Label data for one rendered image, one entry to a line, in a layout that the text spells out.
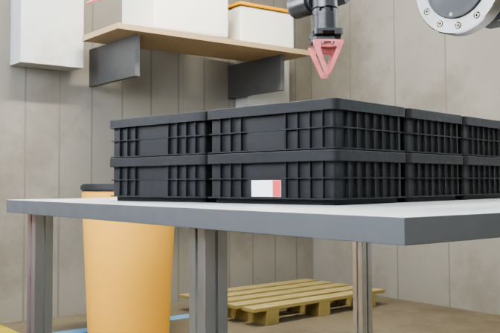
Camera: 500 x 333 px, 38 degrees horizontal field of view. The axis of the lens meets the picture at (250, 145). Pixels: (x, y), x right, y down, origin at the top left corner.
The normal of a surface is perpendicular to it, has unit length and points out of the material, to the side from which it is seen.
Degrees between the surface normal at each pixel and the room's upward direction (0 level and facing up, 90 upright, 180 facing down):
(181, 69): 90
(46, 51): 90
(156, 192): 90
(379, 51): 90
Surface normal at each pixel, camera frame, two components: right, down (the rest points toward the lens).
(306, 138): -0.68, -0.04
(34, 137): 0.61, -0.04
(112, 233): -0.16, 0.00
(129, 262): 0.15, 0.00
